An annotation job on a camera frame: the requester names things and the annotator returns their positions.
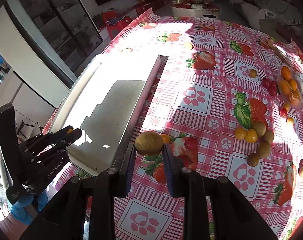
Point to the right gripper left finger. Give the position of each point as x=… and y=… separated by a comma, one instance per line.
x=125, y=166

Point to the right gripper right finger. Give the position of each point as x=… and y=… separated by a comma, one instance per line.
x=175, y=172

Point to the brown kiwi fruit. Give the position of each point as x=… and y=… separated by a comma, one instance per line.
x=149, y=143

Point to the pink strawberry tablecloth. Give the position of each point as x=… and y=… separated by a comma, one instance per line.
x=205, y=98

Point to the white tray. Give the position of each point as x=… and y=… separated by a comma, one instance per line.
x=105, y=103

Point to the brown kiwi cluster lower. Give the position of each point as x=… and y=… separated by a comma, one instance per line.
x=263, y=149

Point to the brown kiwi in cluster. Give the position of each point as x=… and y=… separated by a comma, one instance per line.
x=259, y=127

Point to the glass fruit bowl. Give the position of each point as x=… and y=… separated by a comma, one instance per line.
x=291, y=91

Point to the orange in bowl top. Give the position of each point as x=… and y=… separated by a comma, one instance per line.
x=285, y=73

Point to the red plastic stool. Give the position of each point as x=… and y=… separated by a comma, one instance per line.
x=115, y=23

